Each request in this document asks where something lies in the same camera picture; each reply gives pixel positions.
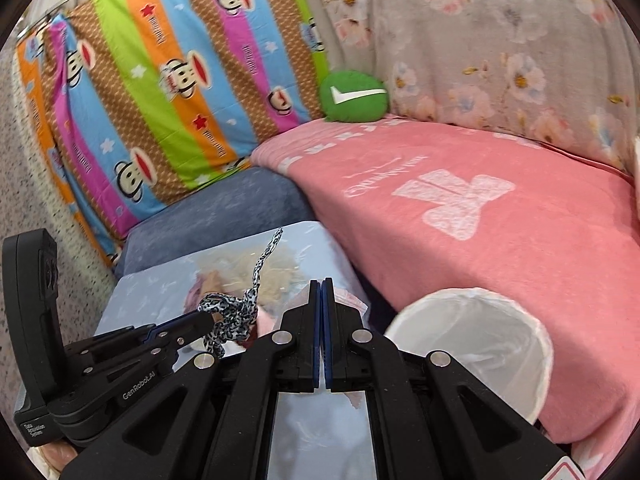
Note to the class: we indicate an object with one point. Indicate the green round cushion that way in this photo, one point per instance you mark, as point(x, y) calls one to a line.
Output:
point(356, 97)

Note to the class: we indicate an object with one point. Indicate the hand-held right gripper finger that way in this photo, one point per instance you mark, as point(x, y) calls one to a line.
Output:
point(326, 340)
point(314, 340)

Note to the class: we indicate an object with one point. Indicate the translucent plastic bag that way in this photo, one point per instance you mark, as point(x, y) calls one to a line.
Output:
point(270, 267)

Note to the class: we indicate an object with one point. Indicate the person's left hand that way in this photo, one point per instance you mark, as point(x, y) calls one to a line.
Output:
point(50, 457)

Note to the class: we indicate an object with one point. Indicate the blue-grey sofa cushion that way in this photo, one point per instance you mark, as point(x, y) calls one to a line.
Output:
point(220, 200)

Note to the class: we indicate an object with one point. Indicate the floral grey pillow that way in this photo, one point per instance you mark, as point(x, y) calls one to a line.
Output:
point(480, 40)

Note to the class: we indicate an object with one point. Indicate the pink printed blanket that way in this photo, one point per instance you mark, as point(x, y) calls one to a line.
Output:
point(475, 220)

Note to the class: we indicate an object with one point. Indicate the chrome metal rail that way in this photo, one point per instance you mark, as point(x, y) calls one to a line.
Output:
point(55, 7)

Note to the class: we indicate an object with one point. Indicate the leopard print fabric strip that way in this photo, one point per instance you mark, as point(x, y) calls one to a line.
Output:
point(250, 300)

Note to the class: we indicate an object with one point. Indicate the white round basket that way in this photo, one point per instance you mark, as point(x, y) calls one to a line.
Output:
point(480, 345)

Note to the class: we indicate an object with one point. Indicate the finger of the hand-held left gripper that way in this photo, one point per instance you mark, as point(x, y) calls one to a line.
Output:
point(150, 352)
point(175, 326)

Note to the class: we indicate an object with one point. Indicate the light blue palm print cloth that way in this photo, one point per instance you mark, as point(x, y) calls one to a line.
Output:
point(150, 290)

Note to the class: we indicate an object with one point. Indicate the colourful monkey print pillow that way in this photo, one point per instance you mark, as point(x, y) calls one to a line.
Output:
point(165, 85)

